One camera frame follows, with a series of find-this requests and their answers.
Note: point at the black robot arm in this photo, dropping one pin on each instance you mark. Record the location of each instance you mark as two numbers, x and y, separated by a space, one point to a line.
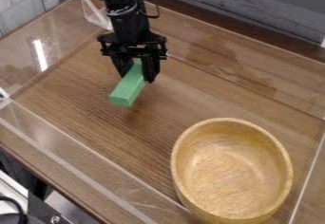
119 4

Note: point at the clear acrylic tray wall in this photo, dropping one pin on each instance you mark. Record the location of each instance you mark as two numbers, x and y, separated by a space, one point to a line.
104 154

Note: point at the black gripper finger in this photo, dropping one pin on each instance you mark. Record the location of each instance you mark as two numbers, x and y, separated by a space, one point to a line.
123 62
150 67

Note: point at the clear acrylic corner bracket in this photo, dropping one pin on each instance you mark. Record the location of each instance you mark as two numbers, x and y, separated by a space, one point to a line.
96 16

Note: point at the green rectangular block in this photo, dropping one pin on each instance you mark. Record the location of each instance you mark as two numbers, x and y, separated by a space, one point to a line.
128 88

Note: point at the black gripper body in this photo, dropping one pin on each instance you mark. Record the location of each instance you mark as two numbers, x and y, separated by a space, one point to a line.
131 38

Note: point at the brown wooden bowl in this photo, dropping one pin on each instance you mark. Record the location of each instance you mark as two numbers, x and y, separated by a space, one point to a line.
231 171

